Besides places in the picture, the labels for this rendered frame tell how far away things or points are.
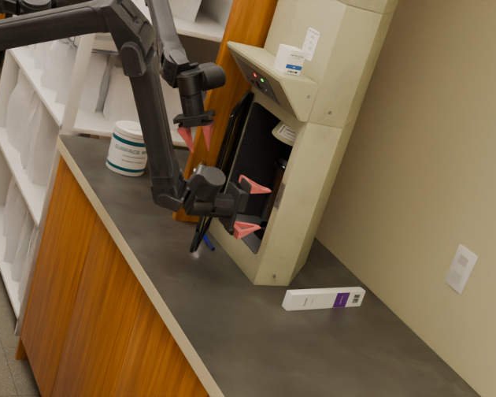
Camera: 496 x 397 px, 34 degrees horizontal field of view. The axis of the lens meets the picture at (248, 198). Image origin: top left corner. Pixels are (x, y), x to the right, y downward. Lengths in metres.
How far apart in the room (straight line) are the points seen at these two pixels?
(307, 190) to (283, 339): 0.40
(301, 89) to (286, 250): 0.45
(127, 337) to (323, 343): 0.56
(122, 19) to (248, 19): 0.75
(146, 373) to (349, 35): 0.99
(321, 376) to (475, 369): 0.45
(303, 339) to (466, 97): 0.78
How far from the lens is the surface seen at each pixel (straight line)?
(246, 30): 2.30
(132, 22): 1.62
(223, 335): 1.91
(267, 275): 2.19
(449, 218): 2.23
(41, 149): 3.54
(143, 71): 1.63
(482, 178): 2.16
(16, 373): 3.26
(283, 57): 2.02
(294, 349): 1.96
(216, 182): 1.79
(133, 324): 2.22
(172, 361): 2.00
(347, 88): 2.06
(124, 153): 2.65
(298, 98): 1.99
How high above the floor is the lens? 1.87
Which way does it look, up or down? 20 degrees down
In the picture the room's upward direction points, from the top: 18 degrees clockwise
